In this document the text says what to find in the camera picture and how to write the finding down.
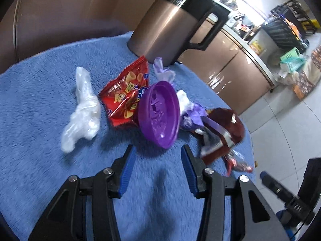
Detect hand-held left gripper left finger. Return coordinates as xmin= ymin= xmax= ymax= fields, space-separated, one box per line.
xmin=27 ymin=144 xmax=137 ymax=241

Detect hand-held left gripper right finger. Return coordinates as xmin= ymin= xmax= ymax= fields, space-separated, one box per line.
xmin=181 ymin=144 xmax=291 ymax=241

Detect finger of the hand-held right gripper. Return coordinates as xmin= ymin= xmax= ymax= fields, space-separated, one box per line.
xmin=259 ymin=171 xmax=315 ymax=225

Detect small red candy wrapper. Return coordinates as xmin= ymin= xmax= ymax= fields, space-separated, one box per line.
xmin=224 ymin=151 xmax=254 ymax=177

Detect purple foil wrapper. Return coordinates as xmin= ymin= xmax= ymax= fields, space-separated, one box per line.
xmin=181 ymin=103 xmax=208 ymax=132

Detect dark red snack packet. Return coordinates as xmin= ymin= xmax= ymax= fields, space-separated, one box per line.
xmin=199 ymin=107 xmax=246 ymax=166

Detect purple plastic lid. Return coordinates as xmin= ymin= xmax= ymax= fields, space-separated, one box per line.
xmin=137 ymin=81 xmax=181 ymax=149

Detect clear plastic bag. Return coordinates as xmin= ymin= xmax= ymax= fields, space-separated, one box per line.
xmin=61 ymin=66 xmax=102 ymax=153

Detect pale purple plastic wrapper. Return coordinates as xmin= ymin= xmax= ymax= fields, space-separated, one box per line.
xmin=153 ymin=57 xmax=176 ymax=83

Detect orange patterned box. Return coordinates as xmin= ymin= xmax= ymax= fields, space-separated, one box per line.
xmin=292 ymin=45 xmax=321 ymax=99

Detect blue fleece towel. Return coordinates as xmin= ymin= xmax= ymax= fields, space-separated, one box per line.
xmin=0 ymin=31 xmax=255 ymax=241

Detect green plastic basket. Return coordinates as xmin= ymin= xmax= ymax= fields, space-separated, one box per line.
xmin=279 ymin=49 xmax=306 ymax=72

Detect grey kitchen countertop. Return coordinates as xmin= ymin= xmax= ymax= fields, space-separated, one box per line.
xmin=208 ymin=12 xmax=276 ymax=88

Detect yellow packet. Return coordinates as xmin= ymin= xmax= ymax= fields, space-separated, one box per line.
xmin=251 ymin=41 xmax=264 ymax=54

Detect brown kitchen cabinet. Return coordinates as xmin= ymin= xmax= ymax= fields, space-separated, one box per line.
xmin=0 ymin=0 xmax=274 ymax=116

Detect black wire rack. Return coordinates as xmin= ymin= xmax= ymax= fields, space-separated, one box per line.
xmin=262 ymin=1 xmax=319 ymax=53

